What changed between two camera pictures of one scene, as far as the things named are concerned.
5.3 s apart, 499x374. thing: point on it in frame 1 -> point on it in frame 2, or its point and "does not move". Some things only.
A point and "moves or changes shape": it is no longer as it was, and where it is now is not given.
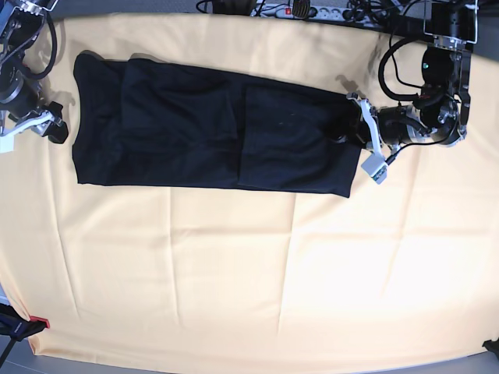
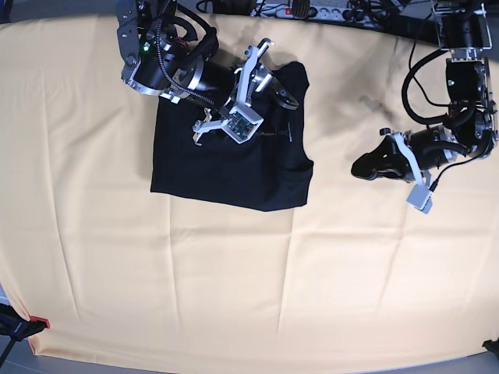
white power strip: (345, 13) does not move
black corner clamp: (492, 346) does not move
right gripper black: (394, 125) -> (426, 147)
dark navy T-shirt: (145, 121) moves or changes shape
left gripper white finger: (37, 123) -> (253, 54)
